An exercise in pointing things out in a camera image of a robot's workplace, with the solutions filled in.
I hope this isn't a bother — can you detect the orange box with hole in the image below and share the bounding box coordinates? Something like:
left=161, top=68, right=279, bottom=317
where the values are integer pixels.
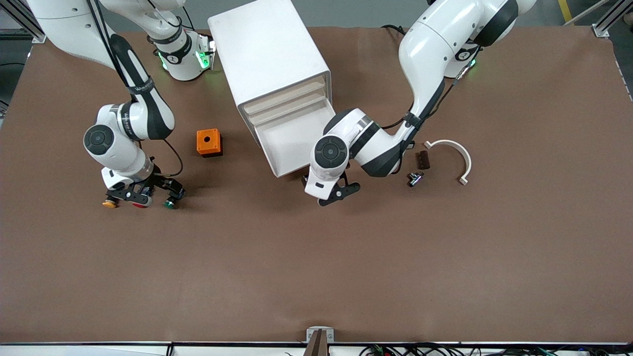
left=196, top=129, right=223, bottom=158

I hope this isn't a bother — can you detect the brown table mat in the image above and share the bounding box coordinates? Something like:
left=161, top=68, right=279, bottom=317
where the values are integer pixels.
left=0, top=25, right=633, bottom=345

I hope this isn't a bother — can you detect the white curved bracket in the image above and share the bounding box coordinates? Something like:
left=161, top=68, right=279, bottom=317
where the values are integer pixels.
left=424, top=139, right=472, bottom=186

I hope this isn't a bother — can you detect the brown post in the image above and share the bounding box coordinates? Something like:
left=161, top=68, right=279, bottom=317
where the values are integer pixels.
left=303, top=330, right=329, bottom=356

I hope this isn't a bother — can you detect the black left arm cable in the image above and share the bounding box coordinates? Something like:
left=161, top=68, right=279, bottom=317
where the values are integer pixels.
left=381, top=47, right=483, bottom=130

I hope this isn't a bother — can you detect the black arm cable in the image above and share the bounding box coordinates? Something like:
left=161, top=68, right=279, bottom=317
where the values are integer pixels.
left=87, top=0, right=184, bottom=177
left=381, top=47, right=483, bottom=130

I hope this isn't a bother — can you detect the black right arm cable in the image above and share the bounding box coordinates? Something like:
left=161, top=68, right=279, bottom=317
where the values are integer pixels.
left=87, top=0, right=184, bottom=177

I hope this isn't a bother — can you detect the tangled cable bundle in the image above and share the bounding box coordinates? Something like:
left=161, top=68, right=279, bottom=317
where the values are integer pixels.
left=359, top=343, right=633, bottom=356

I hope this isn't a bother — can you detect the aluminium frame profile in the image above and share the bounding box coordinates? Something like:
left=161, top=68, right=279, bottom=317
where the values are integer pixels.
left=592, top=0, right=633, bottom=39
left=0, top=0, right=50, bottom=44

